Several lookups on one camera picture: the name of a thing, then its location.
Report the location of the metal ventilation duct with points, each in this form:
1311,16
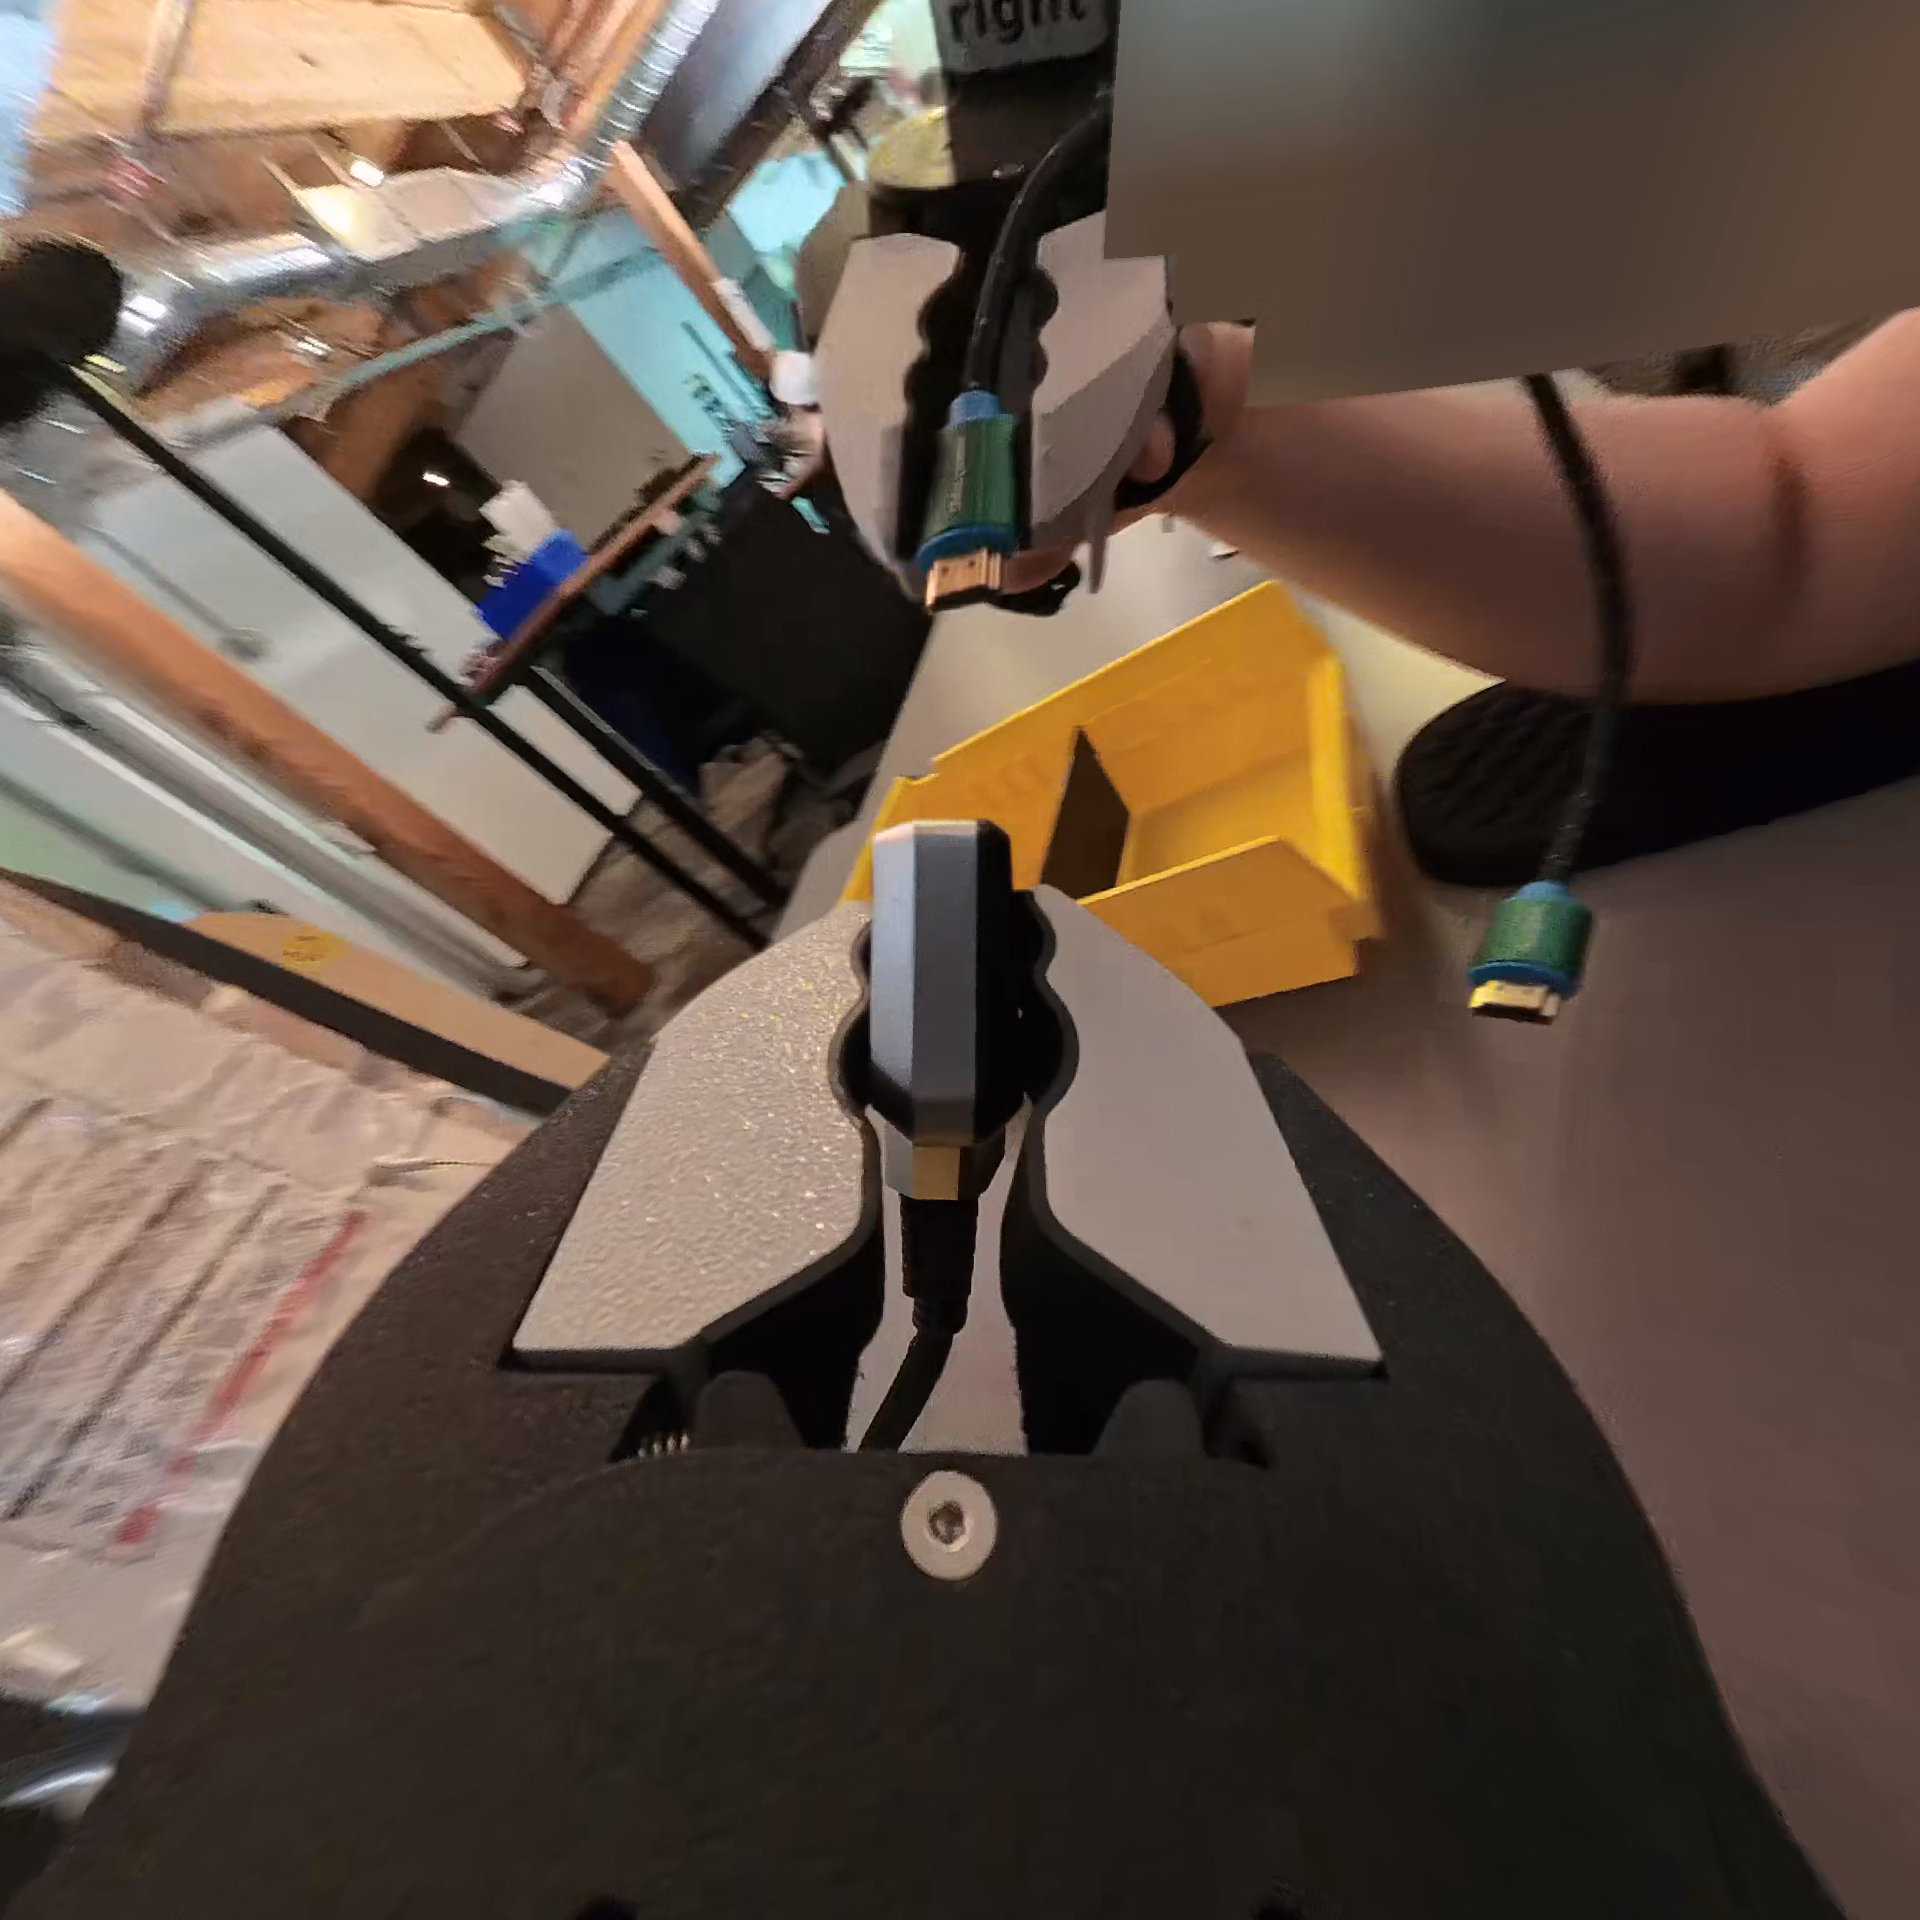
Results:
632,90

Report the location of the person's right hand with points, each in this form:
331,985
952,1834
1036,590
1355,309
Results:
1223,405

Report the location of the wooden board smiley sticker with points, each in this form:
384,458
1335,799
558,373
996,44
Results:
405,1004

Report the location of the black wrist rest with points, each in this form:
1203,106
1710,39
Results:
1724,783

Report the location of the black office chair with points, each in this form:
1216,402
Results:
783,630

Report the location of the black floor stand round top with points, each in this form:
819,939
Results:
52,332

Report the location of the person's right forearm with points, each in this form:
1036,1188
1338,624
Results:
1576,525

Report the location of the yellow plastic bin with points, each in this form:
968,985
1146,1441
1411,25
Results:
1201,839

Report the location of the blue plastic bin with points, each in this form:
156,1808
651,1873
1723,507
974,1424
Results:
534,590

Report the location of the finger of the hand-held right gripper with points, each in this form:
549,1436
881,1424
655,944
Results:
1101,360
862,389

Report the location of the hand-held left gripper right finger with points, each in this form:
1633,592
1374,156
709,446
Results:
1187,1169

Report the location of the wooden post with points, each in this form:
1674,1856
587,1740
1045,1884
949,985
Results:
301,749

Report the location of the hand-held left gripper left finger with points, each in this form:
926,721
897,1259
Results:
706,1142

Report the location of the clear acrylic instruction sign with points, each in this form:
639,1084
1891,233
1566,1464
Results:
182,1275

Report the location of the wooden desk black legs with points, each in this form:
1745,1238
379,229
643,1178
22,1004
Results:
600,570

